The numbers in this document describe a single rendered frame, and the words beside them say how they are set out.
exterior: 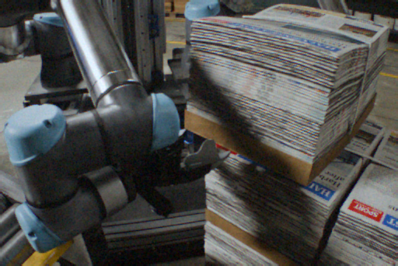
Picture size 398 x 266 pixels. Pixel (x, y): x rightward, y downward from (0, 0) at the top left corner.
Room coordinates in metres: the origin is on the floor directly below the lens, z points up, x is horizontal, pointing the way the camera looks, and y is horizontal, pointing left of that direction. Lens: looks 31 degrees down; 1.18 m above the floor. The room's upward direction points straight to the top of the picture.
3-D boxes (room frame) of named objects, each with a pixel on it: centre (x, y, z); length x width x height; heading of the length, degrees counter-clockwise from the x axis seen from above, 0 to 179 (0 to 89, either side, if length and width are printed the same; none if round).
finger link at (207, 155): (0.45, -0.02, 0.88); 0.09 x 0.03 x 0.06; 110
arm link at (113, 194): (0.36, 0.14, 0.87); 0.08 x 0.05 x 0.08; 46
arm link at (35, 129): (0.31, 0.18, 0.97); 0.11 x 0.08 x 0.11; 122
